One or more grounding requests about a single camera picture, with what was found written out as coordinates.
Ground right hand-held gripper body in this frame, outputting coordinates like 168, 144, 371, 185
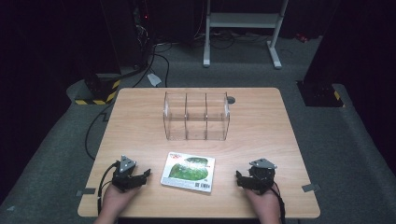
247, 158, 278, 195

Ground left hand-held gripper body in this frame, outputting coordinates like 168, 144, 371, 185
111, 154, 138, 193

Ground white book with green cover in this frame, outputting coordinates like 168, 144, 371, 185
160, 151, 216, 193

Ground clear acrylic divider rack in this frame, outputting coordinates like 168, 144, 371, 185
163, 91, 232, 142

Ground person's left hand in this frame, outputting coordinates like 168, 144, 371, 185
102, 183, 142, 218

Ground person's right hand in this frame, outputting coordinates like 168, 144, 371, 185
245, 183, 282, 222

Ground grey tape strip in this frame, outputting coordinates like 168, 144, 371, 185
301, 183, 321, 193
76, 188, 97, 198

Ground black yellow striped stand base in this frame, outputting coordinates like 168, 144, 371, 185
74, 73, 121, 106

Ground white floor plug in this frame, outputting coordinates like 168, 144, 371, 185
147, 73, 163, 88

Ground dark equipment tower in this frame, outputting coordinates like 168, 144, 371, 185
99, 0, 156, 69

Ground white metal stand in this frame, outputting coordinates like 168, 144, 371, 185
203, 0, 290, 70

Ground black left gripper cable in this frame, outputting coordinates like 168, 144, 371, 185
96, 161, 121, 217

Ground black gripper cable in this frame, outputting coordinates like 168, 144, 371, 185
96, 161, 121, 217
270, 183, 287, 224

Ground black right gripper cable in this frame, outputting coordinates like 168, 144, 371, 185
270, 183, 287, 224

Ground black floor cable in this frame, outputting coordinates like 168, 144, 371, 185
84, 52, 171, 161

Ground bundle of floor cables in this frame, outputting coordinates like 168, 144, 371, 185
192, 29, 273, 50

